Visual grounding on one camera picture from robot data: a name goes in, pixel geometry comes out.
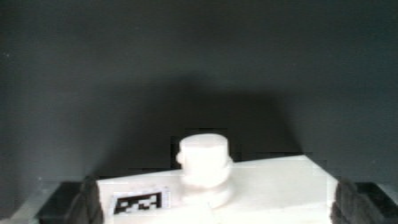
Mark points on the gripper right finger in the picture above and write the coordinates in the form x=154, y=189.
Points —
x=365, y=203

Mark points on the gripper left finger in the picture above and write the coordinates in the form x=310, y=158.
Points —
x=74, y=207

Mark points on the white cabinet box body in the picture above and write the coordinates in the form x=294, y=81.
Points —
x=271, y=191

